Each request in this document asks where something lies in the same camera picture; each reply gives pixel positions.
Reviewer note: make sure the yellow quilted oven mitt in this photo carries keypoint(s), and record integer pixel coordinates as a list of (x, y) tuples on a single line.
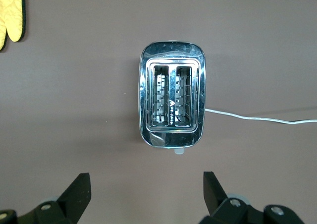
[(12, 11)]

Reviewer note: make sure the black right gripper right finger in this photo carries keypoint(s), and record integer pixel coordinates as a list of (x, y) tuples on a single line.
[(218, 199)]

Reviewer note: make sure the chrome and beige toaster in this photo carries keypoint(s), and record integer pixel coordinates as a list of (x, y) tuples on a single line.
[(171, 50)]

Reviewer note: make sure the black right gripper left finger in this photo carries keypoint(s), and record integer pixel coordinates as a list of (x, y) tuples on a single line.
[(71, 199)]

